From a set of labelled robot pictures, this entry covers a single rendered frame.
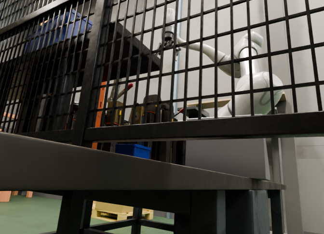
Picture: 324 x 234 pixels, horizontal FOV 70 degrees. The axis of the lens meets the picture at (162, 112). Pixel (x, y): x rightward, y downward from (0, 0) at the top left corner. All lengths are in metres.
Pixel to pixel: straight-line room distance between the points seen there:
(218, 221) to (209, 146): 0.36
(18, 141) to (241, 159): 0.84
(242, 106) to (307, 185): 3.07
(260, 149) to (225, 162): 0.14
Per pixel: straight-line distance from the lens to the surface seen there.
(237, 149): 0.96
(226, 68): 1.67
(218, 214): 0.71
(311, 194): 4.04
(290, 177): 3.78
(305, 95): 4.29
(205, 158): 0.99
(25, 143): 0.20
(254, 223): 0.91
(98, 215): 4.25
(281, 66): 4.20
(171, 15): 1.79
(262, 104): 1.05
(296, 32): 4.79
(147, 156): 0.91
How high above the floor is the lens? 0.68
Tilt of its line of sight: 16 degrees up
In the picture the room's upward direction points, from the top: 4 degrees clockwise
